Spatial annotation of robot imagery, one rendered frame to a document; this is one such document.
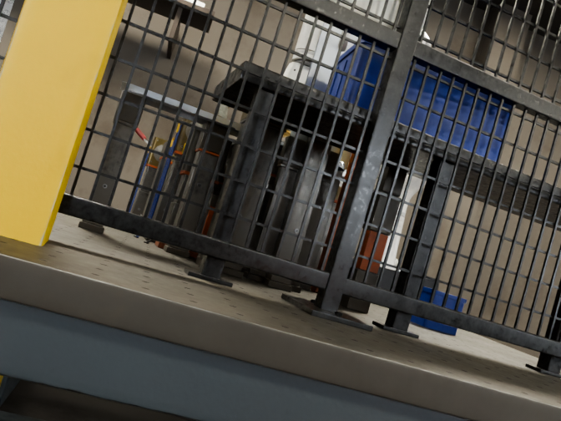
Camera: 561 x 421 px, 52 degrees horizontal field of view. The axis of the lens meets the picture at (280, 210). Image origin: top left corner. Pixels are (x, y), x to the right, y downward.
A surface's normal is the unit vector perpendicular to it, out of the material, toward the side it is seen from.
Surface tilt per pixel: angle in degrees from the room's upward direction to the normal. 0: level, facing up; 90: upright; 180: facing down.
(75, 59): 90
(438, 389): 90
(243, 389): 90
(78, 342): 90
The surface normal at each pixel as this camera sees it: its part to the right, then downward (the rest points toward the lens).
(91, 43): 0.30, 0.04
